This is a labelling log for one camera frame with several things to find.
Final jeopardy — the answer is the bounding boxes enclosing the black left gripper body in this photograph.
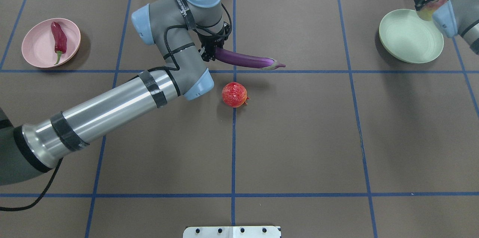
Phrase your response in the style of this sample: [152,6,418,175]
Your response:
[198,25,231,62]

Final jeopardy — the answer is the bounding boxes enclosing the purple toy eggplant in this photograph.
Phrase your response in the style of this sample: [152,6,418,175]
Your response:
[214,47,286,70]

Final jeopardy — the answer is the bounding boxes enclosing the pink green toy peach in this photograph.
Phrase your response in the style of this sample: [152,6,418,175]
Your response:
[416,0,448,21]

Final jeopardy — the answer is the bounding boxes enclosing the red toy chili pepper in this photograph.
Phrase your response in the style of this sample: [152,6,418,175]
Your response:
[50,21,67,65]

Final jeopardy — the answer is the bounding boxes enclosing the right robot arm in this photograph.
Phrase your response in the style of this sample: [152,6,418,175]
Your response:
[414,0,479,55]

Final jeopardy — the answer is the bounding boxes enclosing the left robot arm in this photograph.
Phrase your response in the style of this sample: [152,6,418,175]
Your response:
[0,0,228,185]

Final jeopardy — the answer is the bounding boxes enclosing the light green plate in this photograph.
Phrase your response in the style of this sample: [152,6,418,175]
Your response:
[378,9,444,64]

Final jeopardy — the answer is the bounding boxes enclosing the pink plate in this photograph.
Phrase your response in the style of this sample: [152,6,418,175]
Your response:
[22,18,82,68]

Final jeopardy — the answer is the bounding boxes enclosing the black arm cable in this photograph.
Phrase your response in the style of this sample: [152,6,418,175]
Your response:
[142,2,233,81]

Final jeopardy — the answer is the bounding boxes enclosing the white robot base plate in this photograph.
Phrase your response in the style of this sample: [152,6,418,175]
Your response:
[183,226,282,238]

